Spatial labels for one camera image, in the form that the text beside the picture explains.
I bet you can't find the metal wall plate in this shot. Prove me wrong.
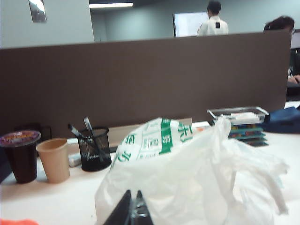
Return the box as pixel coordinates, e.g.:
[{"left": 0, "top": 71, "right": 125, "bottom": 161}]
[{"left": 28, "top": 0, "right": 47, "bottom": 23}]

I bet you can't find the seated person with headphones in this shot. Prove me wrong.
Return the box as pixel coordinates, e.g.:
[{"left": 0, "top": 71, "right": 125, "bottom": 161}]
[{"left": 263, "top": 15, "right": 300, "bottom": 84}]

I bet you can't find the dark drink cup sealed lid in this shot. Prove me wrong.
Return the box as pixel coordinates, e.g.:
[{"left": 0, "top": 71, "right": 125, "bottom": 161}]
[{"left": 0, "top": 130, "right": 42, "bottom": 184}]

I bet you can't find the beige paper cup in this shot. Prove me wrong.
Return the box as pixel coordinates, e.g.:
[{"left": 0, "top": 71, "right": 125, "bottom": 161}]
[{"left": 36, "top": 137, "right": 70, "bottom": 184}]

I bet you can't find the clear plastic box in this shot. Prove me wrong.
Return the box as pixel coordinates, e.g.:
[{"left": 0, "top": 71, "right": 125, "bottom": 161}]
[{"left": 207, "top": 106, "right": 270, "bottom": 126}]

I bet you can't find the white marker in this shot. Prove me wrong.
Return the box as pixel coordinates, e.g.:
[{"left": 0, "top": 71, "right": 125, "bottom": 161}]
[{"left": 220, "top": 112, "right": 260, "bottom": 122}]

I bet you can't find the white plastic bag green print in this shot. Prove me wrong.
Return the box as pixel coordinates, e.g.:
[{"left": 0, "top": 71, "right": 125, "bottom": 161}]
[{"left": 95, "top": 116, "right": 290, "bottom": 225}]

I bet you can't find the small white eraser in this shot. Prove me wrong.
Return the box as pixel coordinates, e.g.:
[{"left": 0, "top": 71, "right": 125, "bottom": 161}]
[{"left": 68, "top": 153, "right": 83, "bottom": 167}]

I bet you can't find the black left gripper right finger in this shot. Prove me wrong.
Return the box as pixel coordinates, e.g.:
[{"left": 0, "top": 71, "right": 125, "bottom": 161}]
[{"left": 130, "top": 189, "right": 154, "bottom": 225}]

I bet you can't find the small black box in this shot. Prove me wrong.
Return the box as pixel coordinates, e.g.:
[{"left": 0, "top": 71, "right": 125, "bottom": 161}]
[{"left": 14, "top": 123, "right": 52, "bottom": 143}]

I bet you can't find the clear grey pen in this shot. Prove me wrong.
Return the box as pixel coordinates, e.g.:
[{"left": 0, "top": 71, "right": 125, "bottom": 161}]
[{"left": 83, "top": 117, "right": 94, "bottom": 136}]

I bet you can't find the black pen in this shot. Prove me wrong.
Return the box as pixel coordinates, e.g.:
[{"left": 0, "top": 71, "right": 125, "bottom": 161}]
[{"left": 67, "top": 123, "right": 106, "bottom": 162}]

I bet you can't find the brown desk divider panel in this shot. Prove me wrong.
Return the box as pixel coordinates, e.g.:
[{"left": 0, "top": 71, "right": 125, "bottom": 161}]
[{"left": 0, "top": 30, "right": 291, "bottom": 141}]

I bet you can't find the computer monitor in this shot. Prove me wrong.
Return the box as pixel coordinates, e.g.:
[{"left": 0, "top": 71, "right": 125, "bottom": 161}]
[{"left": 290, "top": 29, "right": 300, "bottom": 50}]

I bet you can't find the black mesh pen holder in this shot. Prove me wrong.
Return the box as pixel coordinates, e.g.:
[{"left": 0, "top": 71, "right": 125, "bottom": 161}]
[{"left": 76, "top": 126, "right": 112, "bottom": 172}]

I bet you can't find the standing person white shirt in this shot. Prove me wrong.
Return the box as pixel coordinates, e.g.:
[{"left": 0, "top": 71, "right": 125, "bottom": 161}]
[{"left": 196, "top": 0, "right": 229, "bottom": 37}]

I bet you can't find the ceiling light strip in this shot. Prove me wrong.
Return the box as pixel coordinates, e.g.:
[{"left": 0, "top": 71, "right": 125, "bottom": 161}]
[{"left": 89, "top": 2, "right": 134, "bottom": 9}]

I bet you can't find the stack of colourful boxes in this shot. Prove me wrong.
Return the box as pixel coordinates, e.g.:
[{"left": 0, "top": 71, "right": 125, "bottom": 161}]
[{"left": 234, "top": 137, "right": 269, "bottom": 147}]

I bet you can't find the blue foam slipper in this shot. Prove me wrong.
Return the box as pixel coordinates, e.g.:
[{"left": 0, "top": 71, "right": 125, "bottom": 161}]
[{"left": 259, "top": 106, "right": 300, "bottom": 134}]

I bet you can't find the orange cloth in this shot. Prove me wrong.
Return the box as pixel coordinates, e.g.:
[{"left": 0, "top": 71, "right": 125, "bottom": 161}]
[{"left": 0, "top": 219, "right": 39, "bottom": 225}]

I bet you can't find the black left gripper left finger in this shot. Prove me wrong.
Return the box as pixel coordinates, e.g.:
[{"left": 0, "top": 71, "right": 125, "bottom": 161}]
[{"left": 103, "top": 189, "right": 132, "bottom": 225}]

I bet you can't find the white presentation screen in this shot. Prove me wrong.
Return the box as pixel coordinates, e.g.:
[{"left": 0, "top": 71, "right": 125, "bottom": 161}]
[{"left": 172, "top": 11, "right": 209, "bottom": 38}]

